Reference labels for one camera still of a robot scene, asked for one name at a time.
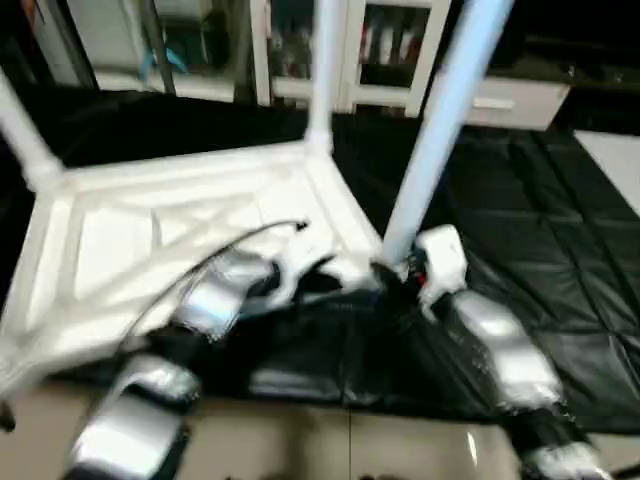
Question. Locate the white plastic children's table top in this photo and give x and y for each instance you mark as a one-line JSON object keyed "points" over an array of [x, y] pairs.
{"points": [[110, 240]]}

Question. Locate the white side table board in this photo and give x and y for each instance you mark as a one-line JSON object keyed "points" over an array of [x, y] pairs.
{"points": [[612, 170]]}

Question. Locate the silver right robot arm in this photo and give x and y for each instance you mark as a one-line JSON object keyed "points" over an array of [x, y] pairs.
{"points": [[505, 350]]}

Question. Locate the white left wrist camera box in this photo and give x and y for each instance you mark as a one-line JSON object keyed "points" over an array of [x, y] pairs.
{"points": [[305, 265]]}

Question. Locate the white glass door cabinet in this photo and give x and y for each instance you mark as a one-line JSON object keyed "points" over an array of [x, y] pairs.
{"points": [[380, 50]]}

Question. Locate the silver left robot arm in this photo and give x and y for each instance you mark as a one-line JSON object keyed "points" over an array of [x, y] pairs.
{"points": [[220, 290]]}

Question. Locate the white low drawer unit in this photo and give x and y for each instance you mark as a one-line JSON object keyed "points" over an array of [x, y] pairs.
{"points": [[520, 100]]}

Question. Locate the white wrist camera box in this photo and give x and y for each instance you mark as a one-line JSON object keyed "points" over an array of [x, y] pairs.
{"points": [[440, 262], [305, 265]]}

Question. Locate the teal plastic object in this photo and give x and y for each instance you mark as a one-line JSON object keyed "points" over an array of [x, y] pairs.
{"points": [[162, 60]]}

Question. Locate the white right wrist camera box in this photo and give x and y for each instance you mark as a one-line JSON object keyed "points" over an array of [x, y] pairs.
{"points": [[440, 262]]}

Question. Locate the black plastic work mat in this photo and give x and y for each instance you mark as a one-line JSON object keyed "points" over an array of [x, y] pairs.
{"points": [[560, 260]]}

